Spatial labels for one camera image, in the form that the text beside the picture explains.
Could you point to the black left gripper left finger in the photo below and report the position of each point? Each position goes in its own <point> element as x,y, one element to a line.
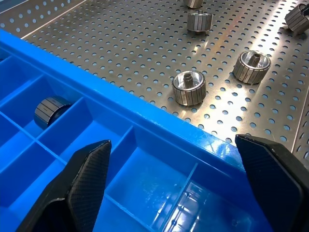
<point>82,183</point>

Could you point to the perforated metal tray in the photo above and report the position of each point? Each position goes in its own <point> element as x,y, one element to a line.
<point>120,48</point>

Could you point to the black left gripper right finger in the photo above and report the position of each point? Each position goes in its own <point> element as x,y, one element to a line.
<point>277,183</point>

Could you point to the blue compartment tray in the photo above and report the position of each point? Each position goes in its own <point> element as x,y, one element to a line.
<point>144,125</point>

